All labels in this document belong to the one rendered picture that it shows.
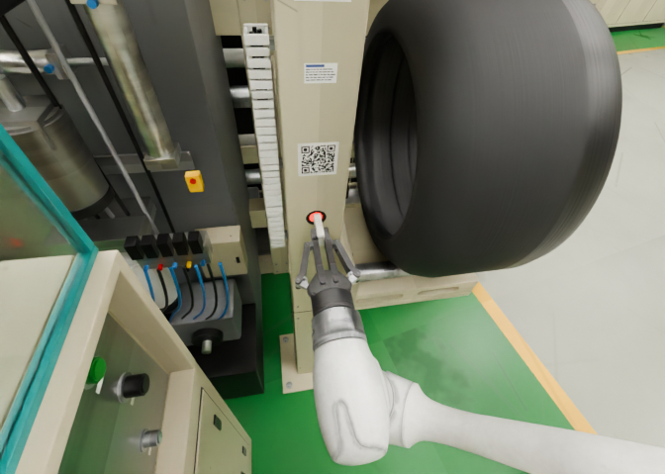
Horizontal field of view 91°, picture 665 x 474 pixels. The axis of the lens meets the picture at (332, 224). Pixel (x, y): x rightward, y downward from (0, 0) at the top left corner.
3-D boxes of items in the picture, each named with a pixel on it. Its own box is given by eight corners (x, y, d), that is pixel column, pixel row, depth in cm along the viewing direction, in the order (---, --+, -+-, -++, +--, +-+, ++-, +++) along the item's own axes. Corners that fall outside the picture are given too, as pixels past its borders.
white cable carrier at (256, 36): (271, 248, 80) (242, 35, 45) (270, 233, 83) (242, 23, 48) (289, 246, 81) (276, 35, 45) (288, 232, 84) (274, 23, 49)
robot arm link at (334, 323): (313, 340, 50) (309, 306, 53) (313, 362, 56) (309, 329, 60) (371, 332, 51) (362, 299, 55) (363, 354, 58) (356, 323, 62)
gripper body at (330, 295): (360, 303, 55) (349, 258, 61) (311, 309, 54) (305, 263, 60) (355, 323, 61) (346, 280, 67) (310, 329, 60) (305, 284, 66)
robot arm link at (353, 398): (296, 349, 51) (330, 369, 60) (308, 473, 41) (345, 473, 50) (360, 328, 49) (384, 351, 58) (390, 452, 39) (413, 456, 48)
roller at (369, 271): (353, 283, 80) (351, 264, 81) (350, 282, 85) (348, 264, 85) (483, 267, 86) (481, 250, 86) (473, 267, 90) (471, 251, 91)
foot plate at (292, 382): (283, 394, 145) (283, 392, 144) (279, 335, 163) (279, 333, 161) (341, 384, 149) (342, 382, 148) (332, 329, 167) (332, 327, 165)
